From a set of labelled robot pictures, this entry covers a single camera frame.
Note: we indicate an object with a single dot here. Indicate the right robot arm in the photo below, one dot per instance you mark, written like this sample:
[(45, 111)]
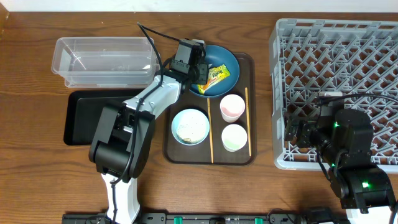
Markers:
[(343, 140)]

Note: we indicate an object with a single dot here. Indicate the dark blue plate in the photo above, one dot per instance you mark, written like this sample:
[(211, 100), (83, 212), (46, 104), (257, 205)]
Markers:
[(217, 56)]

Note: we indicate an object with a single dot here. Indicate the brown serving tray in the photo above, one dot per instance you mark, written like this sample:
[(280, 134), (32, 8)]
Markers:
[(200, 153)]

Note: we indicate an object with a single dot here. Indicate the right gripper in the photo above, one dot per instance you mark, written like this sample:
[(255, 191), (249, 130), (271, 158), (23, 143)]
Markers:
[(306, 128)]

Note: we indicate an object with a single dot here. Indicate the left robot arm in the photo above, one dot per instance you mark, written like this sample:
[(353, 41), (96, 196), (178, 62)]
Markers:
[(120, 146)]

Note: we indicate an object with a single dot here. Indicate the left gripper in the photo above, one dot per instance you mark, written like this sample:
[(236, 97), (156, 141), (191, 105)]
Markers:
[(203, 79)]

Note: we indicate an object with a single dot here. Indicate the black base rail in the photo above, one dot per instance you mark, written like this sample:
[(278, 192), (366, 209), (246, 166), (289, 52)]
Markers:
[(161, 218)]

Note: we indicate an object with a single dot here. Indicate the grey dishwasher rack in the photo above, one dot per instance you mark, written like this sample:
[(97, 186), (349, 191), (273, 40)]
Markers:
[(357, 58)]

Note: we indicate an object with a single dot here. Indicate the pale green cup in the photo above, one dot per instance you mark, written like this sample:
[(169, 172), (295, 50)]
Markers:
[(234, 137)]

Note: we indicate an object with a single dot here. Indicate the left wooden chopstick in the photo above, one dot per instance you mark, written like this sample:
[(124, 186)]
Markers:
[(210, 130)]

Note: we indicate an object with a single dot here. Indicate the light blue bowl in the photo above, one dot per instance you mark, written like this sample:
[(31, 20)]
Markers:
[(190, 127)]

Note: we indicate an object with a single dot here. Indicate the black tray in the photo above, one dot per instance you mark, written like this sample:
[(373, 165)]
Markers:
[(84, 111)]

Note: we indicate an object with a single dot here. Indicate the pink cup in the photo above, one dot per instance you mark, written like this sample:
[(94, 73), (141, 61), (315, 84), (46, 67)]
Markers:
[(232, 107)]

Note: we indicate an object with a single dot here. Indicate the yellow green snack wrapper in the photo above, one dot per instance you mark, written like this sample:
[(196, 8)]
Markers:
[(216, 75)]

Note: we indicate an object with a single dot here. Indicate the right wooden chopstick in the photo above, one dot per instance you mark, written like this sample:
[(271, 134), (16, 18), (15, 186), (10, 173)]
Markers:
[(248, 120)]

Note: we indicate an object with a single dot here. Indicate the clear plastic bin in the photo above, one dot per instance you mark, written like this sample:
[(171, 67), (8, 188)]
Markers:
[(105, 62)]

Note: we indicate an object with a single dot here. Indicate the wooden chopstick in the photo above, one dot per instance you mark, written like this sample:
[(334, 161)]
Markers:
[(248, 120), (210, 130)]

